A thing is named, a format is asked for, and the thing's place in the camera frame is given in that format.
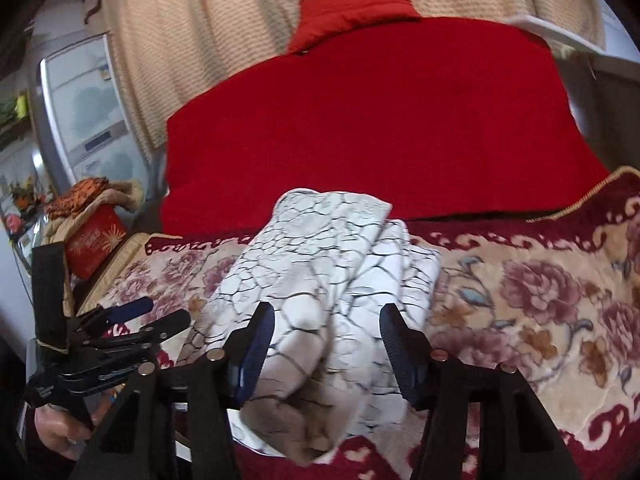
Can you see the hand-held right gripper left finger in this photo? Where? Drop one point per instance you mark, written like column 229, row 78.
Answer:
column 255, row 355

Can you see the silver refrigerator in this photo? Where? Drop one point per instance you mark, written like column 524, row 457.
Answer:
column 85, row 105

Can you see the white ledge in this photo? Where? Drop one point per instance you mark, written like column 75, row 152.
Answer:
column 555, row 30

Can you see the red pillow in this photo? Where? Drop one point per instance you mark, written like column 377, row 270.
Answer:
column 350, row 10

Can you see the orange black patterned cloth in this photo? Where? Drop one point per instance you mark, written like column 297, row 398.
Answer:
column 77, row 197

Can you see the white black crackle print coat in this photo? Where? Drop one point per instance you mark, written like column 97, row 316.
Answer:
column 320, row 270

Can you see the red gift box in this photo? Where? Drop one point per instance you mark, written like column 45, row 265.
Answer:
column 95, row 242

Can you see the person's left hand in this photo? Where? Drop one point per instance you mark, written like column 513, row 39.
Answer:
column 60, row 430

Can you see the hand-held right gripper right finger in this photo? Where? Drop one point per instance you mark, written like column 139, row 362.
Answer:
column 405, row 355

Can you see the beige dotted curtain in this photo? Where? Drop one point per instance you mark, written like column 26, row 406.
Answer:
column 200, row 25

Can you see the artificial flowers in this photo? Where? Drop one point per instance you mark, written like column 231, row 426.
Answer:
column 22, row 200

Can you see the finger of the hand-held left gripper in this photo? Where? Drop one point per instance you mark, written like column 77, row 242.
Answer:
column 125, row 308
column 155, row 329

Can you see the floral red beige blanket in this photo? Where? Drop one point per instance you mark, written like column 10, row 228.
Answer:
column 525, row 300

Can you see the green plant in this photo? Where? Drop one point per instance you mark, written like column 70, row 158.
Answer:
column 12, row 110

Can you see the red sofa cover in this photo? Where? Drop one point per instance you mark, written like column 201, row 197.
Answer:
column 375, row 125

